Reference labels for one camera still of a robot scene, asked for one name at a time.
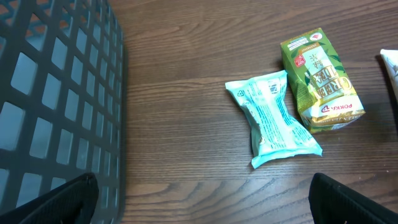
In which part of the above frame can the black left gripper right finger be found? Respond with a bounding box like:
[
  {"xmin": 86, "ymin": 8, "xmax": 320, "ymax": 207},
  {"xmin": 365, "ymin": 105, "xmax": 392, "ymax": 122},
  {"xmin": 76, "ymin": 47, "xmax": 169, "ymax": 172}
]
[{"xmin": 308, "ymin": 173, "xmax": 397, "ymax": 224}]

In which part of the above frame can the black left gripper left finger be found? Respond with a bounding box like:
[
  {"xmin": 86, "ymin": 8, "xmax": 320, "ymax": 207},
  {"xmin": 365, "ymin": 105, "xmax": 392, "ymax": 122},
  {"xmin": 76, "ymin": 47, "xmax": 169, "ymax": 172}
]
[{"xmin": 1, "ymin": 172, "xmax": 99, "ymax": 224}]

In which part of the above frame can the teal snack packet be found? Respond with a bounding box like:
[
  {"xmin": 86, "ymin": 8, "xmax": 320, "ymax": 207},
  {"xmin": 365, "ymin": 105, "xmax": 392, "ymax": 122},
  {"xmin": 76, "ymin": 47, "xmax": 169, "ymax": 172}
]
[{"xmin": 225, "ymin": 70, "xmax": 323, "ymax": 169}]

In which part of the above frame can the green snack packet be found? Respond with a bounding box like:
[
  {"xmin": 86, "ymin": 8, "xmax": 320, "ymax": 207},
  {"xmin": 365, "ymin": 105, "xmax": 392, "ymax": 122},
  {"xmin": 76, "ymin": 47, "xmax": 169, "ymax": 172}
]
[{"xmin": 280, "ymin": 28, "xmax": 365, "ymax": 133}]

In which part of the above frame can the white tube gold cap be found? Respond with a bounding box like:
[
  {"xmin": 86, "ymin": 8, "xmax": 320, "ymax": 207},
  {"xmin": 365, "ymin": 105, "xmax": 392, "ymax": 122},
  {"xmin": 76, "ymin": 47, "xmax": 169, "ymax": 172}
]
[{"xmin": 380, "ymin": 49, "xmax": 398, "ymax": 99}]

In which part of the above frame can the grey plastic mesh basket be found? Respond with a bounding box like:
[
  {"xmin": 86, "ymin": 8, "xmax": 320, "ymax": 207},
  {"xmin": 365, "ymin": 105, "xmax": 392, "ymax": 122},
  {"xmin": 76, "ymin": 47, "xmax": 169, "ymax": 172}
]
[{"xmin": 1, "ymin": 0, "xmax": 128, "ymax": 223}]

